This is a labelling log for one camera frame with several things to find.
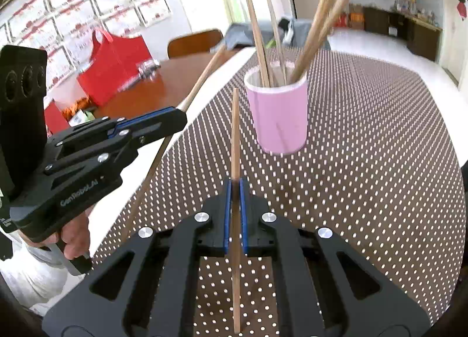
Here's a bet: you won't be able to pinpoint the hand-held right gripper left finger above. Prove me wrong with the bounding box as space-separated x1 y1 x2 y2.
42 178 233 337

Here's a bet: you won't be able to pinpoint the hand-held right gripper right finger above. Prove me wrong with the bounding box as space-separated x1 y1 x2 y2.
239 178 432 337

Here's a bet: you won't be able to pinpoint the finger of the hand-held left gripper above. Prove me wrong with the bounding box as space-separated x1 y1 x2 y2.
44 116 188 177
55 106 185 147

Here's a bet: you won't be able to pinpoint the bamboo chopstick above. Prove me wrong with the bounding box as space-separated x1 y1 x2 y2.
231 88 242 334
122 44 228 244

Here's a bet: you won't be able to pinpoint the pink cup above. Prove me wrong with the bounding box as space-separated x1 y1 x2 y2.
244 61 308 155

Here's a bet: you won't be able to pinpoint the bundle of wooden chopsticks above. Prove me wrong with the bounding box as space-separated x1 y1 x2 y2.
242 0 351 87

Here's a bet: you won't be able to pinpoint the person's left hand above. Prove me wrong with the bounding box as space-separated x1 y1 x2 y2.
60 209 91 261

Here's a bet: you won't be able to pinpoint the clear packet of pens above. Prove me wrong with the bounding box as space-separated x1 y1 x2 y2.
124 60 159 89

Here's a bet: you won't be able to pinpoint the red bag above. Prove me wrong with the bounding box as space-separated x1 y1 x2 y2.
78 29 152 107

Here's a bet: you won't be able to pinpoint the green box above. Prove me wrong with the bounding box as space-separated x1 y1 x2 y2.
69 109 96 126

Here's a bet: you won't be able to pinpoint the brown wooden chair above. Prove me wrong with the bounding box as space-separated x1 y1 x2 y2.
167 29 224 59

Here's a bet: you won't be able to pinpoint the grey jacket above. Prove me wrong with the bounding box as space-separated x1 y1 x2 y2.
223 18 331 51

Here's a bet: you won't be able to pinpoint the brown polka dot tablecloth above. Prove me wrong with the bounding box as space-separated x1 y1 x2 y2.
91 47 467 337

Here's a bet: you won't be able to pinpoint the person's white clothing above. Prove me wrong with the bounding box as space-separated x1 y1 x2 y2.
0 231 85 317

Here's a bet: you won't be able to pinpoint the cardboard boxes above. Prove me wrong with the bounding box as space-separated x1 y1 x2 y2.
334 4 365 29

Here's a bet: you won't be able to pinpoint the dark wooden desk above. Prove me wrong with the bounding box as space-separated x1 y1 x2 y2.
364 6 443 62

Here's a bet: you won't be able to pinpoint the white door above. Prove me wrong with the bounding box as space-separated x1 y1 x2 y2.
441 0 468 85

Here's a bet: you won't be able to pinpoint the clutter on desk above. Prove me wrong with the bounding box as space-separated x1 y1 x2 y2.
393 0 438 23

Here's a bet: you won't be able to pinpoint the group of wall certificates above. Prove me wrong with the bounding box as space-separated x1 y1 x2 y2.
0 0 172 100

